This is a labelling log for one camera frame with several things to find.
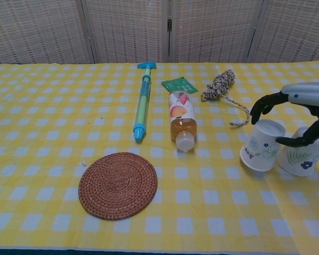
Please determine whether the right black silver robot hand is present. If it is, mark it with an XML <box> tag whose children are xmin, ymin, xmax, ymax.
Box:
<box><xmin>249</xmin><ymin>81</ymin><xmax>319</xmax><ymax>148</ymax></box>

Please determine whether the white paper cup fern print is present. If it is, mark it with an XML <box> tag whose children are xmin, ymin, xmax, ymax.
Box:
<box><xmin>276</xmin><ymin>126</ymin><xmax>319</xmax><ymax>177</ymax></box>

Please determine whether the white paper cup flower print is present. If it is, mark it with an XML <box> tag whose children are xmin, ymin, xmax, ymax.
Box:
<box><xmin>240</xmin><ymin>119</ymin><xmax>287</xmax><ymax>172</ymax></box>

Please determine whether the woven folding screen panel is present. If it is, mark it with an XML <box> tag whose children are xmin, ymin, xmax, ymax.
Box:
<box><xmin>166</xmin><ymin>0</ymin><xmax>266</xmax><ymax>64</ymax></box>
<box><xmin>246</xmin><ymin>0</ymin><xmax>319</xmax><ymax>63</ymax></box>
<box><xmin>82</xmin><ymin>0</ymin><xmax>171</xmax><ymax>64</ymax></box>
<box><xmin>0</xmin><ymin>0</ymin><xmax>96</xmax><ymax>65</ymax></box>

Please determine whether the yellow white checkered tablecloth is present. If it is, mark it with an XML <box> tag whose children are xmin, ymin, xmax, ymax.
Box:
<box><xmin>0</xmin><ymin>62</ymin><xmax>303</xmax><ymax>252</ymax></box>
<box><xmin>228</xmin><ymin>61</ymin><xmax>319</xmax><ymax>252</ymax></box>

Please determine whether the green foil packet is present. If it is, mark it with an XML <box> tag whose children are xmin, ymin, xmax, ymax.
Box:
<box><xmin>161</xmin><ymin>76</ymin><xmax>198</xmax><ymax>94</ymax></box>

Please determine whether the plastic bottle of amber drink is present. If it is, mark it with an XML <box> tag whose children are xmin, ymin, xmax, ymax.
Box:
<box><xmin>169</xmin><ymin>90</ymin><xmax>198</xmax><ymax>152</ymax></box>

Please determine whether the blue green water pump toy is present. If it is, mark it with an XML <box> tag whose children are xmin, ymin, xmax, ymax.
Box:
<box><xmin>132</xmin><ymin>62</ymin><xmax>157</xmax><ymax>144</ymax></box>

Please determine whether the round brown woven coaster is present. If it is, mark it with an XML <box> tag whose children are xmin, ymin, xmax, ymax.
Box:
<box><xmin>78</xmin><ymin>151</ymin><xmax>158</xmax><ymax>220</ymax></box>

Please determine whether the speckled rope bundle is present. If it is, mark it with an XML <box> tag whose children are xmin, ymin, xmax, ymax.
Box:
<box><xmin>200</xmin><ymin>69</ymin><xmax>252</xmax><ymax>127</ymax></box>

